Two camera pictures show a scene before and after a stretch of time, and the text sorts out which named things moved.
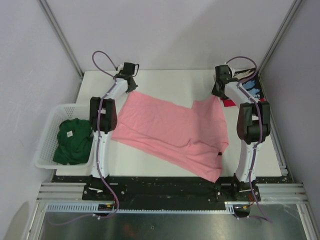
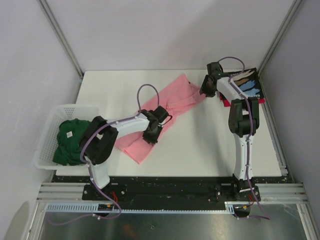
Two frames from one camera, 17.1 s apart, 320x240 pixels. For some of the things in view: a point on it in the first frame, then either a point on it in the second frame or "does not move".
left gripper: [132, 88] -> [153, 140]
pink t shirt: [193, 139] -> [173, 99]
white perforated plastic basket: [46, 150] does not move
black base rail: [169, 190] does not move
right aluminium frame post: [291, 12] does not move
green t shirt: [74, 141] does not move
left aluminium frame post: [60, 34] does not move
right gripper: [216, 92] -> [204, 90]
